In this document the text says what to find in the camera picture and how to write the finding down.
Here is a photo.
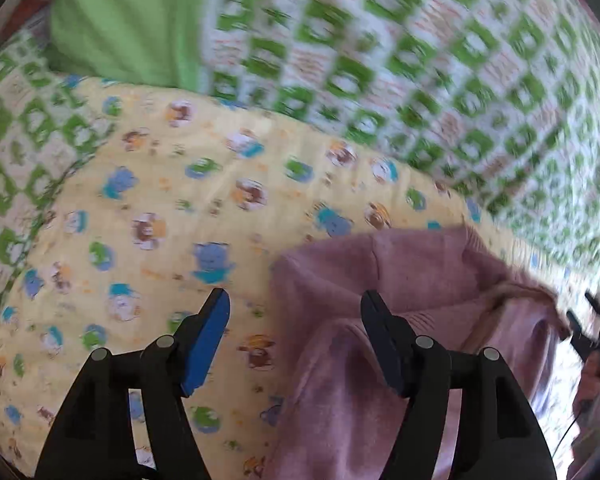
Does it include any yellow cartoon bear bedsheet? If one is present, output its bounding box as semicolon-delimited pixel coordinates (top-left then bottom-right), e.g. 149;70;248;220
0;80;578;479

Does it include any green white checkered quilt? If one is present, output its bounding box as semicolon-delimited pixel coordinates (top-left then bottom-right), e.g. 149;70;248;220
47;0;600;281

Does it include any person right hand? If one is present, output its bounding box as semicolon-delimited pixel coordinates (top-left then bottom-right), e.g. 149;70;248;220
572;351;600;415

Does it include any purple knit sweater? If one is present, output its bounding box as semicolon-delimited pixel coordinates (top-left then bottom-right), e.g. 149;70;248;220
264;226;569;479

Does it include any green checkered pillow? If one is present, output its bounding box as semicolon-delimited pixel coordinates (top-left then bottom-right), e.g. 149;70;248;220
0;30;114;309

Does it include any black cable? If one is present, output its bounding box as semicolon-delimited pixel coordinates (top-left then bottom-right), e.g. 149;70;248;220
552;406;589;456

